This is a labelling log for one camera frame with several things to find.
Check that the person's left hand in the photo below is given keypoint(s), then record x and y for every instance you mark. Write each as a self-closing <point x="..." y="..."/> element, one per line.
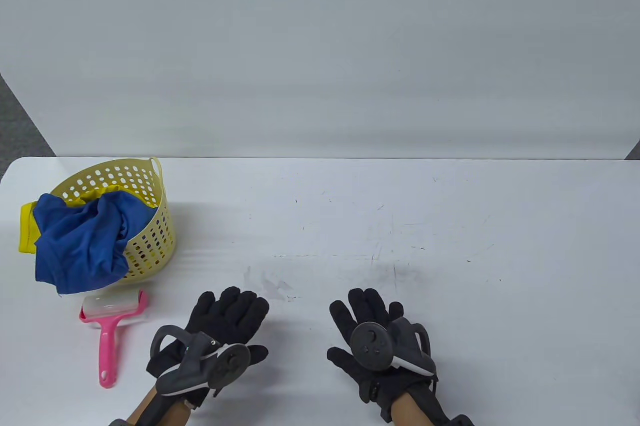
<point x="225" y="316"/>

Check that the blue t-shirt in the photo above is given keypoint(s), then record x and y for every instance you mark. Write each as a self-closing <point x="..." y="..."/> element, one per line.
<point x="80" y="246"/>

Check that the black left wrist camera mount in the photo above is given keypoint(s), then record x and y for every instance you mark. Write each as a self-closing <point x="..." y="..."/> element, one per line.
<point x="117" y="422"/>

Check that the yellow perforated plastic basket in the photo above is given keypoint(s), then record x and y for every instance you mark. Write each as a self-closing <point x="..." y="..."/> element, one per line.
<point x="155" y="241"/>

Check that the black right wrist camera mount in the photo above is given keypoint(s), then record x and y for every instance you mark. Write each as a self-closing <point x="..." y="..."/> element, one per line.
<point x="460" y="420"/>

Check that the person's left forearm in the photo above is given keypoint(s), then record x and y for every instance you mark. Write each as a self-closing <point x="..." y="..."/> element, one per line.
<point x="160" y="408"/>

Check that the person's right forearm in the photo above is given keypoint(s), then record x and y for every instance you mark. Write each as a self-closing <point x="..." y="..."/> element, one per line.
<point x="407" y="411"/>

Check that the yellow t-shirt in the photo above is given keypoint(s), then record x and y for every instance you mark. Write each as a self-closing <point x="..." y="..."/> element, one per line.
<point x="27" y="226"/>

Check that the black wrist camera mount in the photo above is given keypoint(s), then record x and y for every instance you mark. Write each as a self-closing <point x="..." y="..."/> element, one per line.
<point x="460" y="420"/>
<point x="117" y="422"/>

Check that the pink lint roller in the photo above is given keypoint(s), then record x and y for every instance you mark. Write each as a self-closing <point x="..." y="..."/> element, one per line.
<point x="107" y="341"/>

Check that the person's right hand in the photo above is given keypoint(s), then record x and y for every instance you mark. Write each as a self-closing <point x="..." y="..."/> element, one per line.
<point x="360" y="311"/>

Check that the grey left hand controller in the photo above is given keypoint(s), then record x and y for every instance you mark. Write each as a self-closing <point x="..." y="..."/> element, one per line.
<point x="230" y="361"/>

